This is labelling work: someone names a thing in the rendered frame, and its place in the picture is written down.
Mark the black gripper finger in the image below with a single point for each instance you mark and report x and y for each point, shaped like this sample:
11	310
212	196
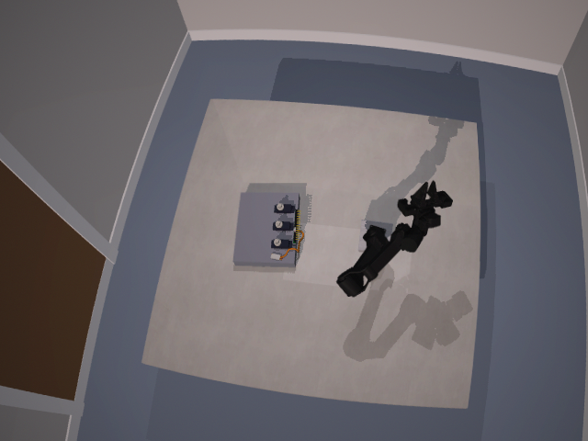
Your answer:
433	194
419	196

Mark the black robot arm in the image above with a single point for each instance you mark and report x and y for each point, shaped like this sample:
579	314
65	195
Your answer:
380	251

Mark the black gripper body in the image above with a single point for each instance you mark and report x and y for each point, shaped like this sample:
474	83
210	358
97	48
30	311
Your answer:
412	209

